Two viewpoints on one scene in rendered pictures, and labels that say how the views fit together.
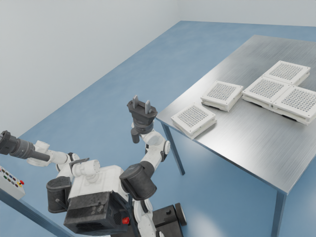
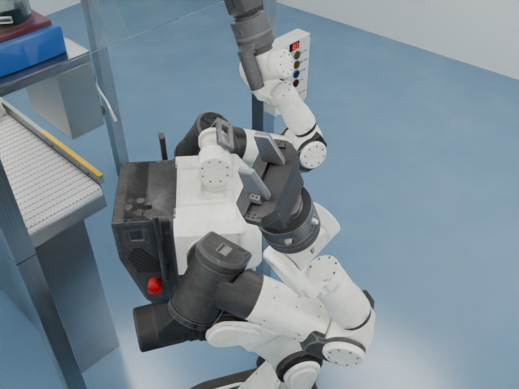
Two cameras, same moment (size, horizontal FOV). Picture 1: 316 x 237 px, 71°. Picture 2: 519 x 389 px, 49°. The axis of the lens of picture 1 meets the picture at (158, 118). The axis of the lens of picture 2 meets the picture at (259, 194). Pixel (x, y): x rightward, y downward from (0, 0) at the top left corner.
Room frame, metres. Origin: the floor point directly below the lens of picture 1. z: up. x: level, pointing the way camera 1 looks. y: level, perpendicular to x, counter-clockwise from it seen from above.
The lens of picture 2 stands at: (0.52, -0.50, 2.06)
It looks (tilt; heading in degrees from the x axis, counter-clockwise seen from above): 41 degrees down; 71
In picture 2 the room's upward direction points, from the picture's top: straight up
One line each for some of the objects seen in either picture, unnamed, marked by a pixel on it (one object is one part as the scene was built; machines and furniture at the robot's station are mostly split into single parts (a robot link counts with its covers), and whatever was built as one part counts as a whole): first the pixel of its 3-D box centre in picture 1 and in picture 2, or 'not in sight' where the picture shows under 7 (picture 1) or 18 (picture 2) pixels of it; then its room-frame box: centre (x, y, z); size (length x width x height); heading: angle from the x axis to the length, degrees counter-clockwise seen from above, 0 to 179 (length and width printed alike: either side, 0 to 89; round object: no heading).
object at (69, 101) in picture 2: not in sight; (60, 86); (0.44, 0.99, 1.25); 0.22 x 0.11 x 0.20; 117
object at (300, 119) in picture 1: (299, 106); not in sight; (0.98, -0.93, 0.91); 0.24 x 0.24 x 0.02; 24
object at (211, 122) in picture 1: (193, 121); not in sight; (1.22, -0.25, 0.91); 0.24 x 0.24 x 0.02; 19
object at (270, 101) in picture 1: (266, 89); not in sight; (1.21, -0.83, 0.96); 0.25 x 0.24 x 0.02; 24
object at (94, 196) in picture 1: (103, 202); (192, 231); (0.66, 0.41, 1.16); 0.34 x 0.30 x 0.36; 76
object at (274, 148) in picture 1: (264, 87); not in sight; (1.32, -0.90, 0.88); 1.50 x 1.10 x 0.04; 117
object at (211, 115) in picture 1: (192, 116); not in sight; (1.22, -0.25, 0.96); 0.25 x 0.24 x 0.02; 19
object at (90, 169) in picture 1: (88, 169); (214, 160); (0.72, 0.39, 1.36); 0.10 x 0.07 x 0.09; 76
